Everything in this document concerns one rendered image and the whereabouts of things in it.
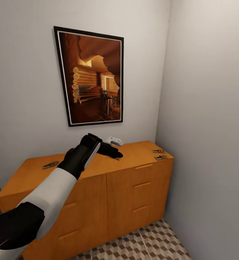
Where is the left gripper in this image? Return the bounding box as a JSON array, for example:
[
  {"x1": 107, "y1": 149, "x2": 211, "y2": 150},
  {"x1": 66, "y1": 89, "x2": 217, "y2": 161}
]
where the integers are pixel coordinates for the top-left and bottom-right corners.
[{"x1": 100, "y1": 142, "x2": 123, "y2": 159}]

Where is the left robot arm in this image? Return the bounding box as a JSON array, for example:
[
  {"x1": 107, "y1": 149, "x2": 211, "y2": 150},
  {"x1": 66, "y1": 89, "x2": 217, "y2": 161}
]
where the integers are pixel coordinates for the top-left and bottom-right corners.
[{"x1": 0, "y1": 133, "x2": 123, "y2": 260}]

